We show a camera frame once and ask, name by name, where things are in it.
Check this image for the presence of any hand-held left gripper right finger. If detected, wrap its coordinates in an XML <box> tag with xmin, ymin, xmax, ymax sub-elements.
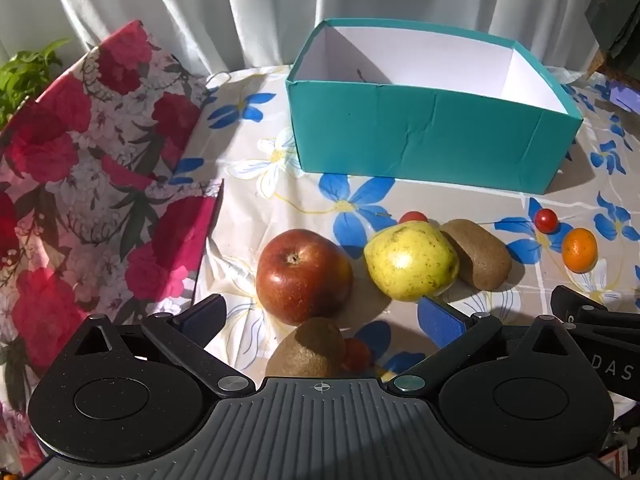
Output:
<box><xmin>388</xmin><ymin>296</ymin><xmax>577</xmax><ymax>396</ymax></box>

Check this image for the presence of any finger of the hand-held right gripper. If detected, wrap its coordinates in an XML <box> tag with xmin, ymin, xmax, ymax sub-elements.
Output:
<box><xmin>550</xmin><ymin>285</ymin><xmax>640</xmax><ymax>333</ymax></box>

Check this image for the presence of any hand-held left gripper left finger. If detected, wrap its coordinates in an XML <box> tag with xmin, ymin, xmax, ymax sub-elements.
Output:
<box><xmin>74</xmin><ymin>294</ymin><xmax>256</xmax><ymax>399</ymax></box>

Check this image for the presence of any yellow-green apple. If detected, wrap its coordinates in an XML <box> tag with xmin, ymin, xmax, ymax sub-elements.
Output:
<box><xmin>363</xmin><ymin>220</ymin><xmax>460</xmax><ymax>303</ymax></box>

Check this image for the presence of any brown kiwi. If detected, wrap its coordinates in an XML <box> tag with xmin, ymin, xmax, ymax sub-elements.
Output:
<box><xmin>440</xmin><ymin>218</ymin><xmax>513</xmax><ymax>292</ymax></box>
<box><xmin>265</xmin><ymin>316</ymin><xmax>347</xmax><ymax>378</ymax></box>

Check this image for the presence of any large dark red apple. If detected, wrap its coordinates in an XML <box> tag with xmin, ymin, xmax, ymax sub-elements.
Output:
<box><xmin>256</xmin><ymin>228</ymin><xmax>354</xmax><ymax>326</ymax></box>

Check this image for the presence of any teal cardboard box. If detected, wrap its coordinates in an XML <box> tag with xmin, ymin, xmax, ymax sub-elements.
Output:
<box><xmin>285</xmin><ymin>18</ymin><xmax>585</xmax><ymax>196</ymax></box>

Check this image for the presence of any orange tangerine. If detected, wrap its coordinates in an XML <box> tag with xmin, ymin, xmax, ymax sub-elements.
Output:
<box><xmin>561</xmin><ymin>227</ymin><xmax>599</xmax><ymax>274</ymax></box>

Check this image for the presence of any blue flower tablecloth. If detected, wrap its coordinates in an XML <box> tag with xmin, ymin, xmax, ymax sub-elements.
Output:
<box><xmin>170</xmin><ymin>62</ymin><xmax>640</xmax><ymax>411</ymax></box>

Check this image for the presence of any red floral cloth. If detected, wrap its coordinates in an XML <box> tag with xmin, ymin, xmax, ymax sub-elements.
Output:
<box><xmin>0</xmin><ymin>20</ymin><xmax>226</xmax><ymax>476</ymax></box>

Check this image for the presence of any purple box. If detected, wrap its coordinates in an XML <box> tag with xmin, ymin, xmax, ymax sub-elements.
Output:
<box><xmin>610</xmin><ymin>85</ymin><xmax>640</xmax><ymax>113</ymax></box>

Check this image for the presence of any dark green bag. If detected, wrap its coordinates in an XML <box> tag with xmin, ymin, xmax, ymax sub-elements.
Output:
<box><xmin>585</xmin><ymin>0</ymin><xmax>640</xmax><ymax>61</ymax></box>

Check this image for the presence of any green leafy plant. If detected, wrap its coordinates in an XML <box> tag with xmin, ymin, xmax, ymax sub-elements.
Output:
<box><xmin>0</xmin><ymin>37</ymin><xmax>73</xmax><ymax>128</ymax></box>

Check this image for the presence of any white curtain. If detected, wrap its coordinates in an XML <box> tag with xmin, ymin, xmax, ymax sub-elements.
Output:
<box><xmin>0</xmin><ymin>0</ymin><xmax>601</xmax><ymax>78</ymax></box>

